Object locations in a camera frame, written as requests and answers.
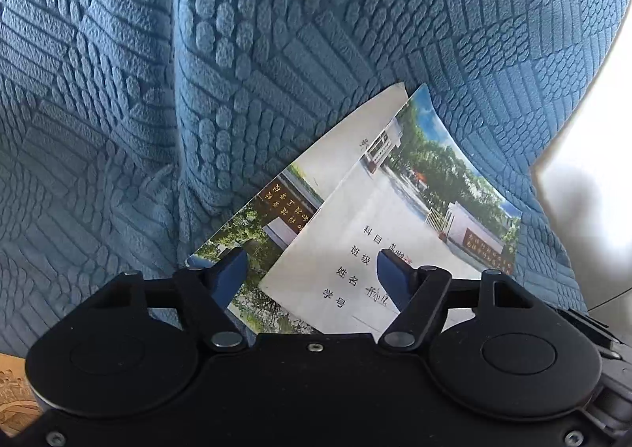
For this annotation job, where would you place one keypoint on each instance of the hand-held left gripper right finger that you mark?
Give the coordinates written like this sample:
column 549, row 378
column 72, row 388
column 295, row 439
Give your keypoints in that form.
column 392, row 279

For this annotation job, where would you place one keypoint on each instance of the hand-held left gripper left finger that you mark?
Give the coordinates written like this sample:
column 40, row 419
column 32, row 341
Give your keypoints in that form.
column 228, row 279

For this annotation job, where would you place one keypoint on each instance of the photo cover notebook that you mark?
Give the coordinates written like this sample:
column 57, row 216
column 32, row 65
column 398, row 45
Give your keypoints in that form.
column 276, row 210
column 395, row 210

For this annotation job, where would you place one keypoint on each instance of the gold embossed book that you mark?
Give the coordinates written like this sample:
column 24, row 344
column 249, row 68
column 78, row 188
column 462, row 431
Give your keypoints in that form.
column 15, row 392

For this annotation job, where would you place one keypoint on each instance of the white side table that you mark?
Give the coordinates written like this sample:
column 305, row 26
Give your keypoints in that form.
column 592, row 180

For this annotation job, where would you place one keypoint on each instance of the blue quilted sofa cover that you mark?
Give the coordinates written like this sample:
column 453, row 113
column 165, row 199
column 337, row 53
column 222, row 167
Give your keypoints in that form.
column 247, row 32

